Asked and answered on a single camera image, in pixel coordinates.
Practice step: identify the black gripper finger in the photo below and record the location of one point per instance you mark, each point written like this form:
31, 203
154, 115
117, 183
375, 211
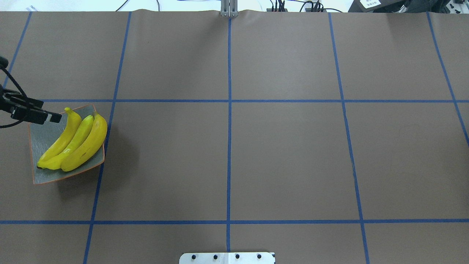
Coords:
25, 109

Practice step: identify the yellow banana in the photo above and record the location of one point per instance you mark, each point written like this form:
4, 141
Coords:
89, 147
80, 136
73, 122

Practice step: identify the grey square plate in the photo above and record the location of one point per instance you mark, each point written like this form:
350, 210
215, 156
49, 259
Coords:
41, 137

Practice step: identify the black label printer box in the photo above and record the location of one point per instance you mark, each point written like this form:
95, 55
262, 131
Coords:
379, 6

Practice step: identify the aluminium frame post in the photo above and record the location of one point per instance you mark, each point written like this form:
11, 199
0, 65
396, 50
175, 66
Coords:
229, 8

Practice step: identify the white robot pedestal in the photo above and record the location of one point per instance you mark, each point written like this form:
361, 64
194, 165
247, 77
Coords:
228, 258

